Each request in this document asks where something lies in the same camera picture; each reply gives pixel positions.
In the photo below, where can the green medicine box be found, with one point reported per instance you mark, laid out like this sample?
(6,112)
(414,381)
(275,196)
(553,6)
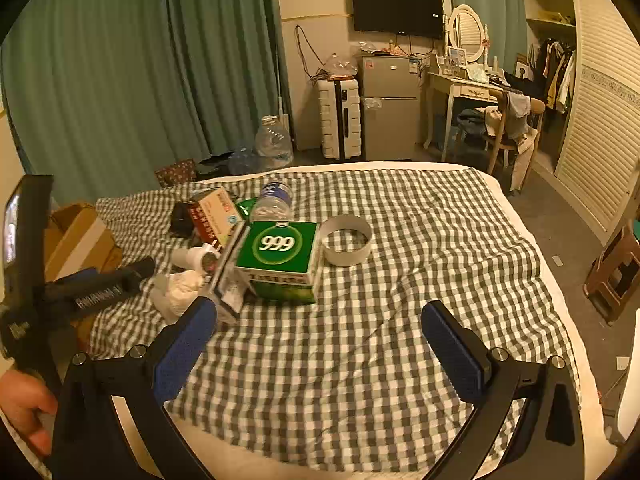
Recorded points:
(280,250)

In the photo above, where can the white suitcase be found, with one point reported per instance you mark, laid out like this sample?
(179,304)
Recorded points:
(340,120)

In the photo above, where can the black television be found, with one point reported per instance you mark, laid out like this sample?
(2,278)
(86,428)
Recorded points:
(397,7)

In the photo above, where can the person's left hand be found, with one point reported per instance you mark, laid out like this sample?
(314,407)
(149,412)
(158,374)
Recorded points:
(25,405)

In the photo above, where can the green foil packet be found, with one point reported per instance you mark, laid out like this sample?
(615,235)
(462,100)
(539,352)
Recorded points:
(245,207)

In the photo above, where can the brown cardboard box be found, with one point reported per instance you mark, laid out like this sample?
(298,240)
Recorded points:
(80,240)

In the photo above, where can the white louvered wardrobe door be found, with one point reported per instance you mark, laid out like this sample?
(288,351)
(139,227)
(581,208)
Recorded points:
(600,135)

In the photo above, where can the white dressing table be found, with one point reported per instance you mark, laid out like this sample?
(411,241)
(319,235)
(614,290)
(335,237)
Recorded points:
(460,87)

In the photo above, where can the crumpled white tissue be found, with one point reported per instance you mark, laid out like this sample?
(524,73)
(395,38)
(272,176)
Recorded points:
(180,290)

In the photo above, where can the patterned gift bag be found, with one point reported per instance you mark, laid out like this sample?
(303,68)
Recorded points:
(175,172)

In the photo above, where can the wooden chair with clothes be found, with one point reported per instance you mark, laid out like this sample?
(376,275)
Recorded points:
(517,110)

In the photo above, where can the wide green curtain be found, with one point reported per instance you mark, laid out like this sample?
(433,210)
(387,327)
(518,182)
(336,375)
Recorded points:
(150,60)

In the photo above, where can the checked blanket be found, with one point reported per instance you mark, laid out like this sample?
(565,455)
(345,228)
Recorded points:
(375,335)

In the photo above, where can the tan and red medicine box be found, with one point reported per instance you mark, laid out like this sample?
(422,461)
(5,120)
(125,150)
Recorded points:
(215,212)

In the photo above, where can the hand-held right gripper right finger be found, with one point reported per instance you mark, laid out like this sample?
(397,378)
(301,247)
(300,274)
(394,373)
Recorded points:
(452,345)

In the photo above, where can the small white bottle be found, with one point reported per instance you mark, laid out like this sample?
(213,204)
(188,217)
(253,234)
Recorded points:
(187,257)

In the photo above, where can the large clear water jug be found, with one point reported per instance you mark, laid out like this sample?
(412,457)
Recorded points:
(274,142)

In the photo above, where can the brown wooden stool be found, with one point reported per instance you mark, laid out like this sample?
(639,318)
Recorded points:
(612,275)

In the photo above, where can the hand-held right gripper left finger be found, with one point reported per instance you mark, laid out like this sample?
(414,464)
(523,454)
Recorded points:
(185,350)

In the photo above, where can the black pouch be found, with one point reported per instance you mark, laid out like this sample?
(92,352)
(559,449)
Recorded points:
(180,217)

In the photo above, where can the black and white flat box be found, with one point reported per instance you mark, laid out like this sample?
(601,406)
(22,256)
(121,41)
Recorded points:
(227,280)

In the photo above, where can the oval vanity mirror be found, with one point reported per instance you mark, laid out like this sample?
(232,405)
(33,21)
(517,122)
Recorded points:
(467,30)

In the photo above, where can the clear plastic bag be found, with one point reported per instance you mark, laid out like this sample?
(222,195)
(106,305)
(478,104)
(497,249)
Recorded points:
(340,65)

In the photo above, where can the hanging clothes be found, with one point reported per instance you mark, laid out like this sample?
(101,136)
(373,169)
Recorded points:
(552,75)

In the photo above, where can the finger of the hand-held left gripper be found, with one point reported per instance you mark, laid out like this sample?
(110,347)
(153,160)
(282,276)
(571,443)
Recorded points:
(100,297)
(130,270)

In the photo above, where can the silver refrigerator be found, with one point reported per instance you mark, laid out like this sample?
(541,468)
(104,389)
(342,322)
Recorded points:
(390,120)

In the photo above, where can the clear water bottle blue label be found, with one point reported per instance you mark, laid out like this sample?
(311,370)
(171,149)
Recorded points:
(272,202)

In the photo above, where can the black bag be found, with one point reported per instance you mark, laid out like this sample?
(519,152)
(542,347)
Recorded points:
(215,164)

